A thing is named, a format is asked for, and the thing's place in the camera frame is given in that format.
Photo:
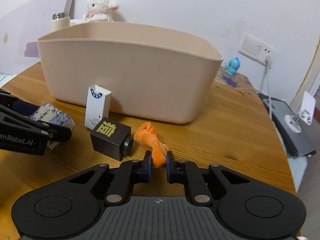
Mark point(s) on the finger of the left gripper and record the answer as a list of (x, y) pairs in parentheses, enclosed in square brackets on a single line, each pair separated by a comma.
[(16, 108)]

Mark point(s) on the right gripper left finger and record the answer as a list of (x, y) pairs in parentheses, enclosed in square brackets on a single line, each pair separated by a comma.
[(125, 177)]

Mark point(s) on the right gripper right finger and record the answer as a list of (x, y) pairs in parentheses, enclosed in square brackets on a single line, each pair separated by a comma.
[(189, 175)]

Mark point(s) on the blue white patterned box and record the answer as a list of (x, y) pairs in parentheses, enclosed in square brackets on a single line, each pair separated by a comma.
[(54, 124)]

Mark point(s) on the dark brown cube box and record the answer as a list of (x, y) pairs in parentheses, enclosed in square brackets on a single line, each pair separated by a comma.
[(112, 139)]

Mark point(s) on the orange cloth scrunchie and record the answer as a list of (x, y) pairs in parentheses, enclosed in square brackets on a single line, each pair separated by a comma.
[(151, 140)]

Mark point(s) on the white blue small box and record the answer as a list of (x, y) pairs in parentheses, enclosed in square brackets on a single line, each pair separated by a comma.
[(97, 105)]

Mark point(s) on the lilac headboard panel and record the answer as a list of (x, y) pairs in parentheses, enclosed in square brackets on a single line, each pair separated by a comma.
[(21, 28)]

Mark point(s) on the white thermos bottle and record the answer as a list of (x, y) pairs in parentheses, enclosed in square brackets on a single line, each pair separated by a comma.
[(60, 20)]

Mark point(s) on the pink plastic storage bin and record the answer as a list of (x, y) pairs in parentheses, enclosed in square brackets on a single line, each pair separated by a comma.
[(152, 72)]

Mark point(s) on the dark grey laptop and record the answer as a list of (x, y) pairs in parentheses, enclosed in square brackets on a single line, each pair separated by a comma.
[(296, 140)]

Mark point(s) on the blue bird figurine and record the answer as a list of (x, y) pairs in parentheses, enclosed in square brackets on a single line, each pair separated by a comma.
[(232, 66)]

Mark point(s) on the white plush lamb toy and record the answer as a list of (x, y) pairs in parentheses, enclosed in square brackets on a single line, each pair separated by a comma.
[(100, 10)]

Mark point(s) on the white phone stand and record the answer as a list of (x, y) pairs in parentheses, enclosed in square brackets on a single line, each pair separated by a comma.
[(305, 113)]

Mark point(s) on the white wall switch socket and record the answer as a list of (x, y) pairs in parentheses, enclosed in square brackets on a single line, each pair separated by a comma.
[(256, 49)]

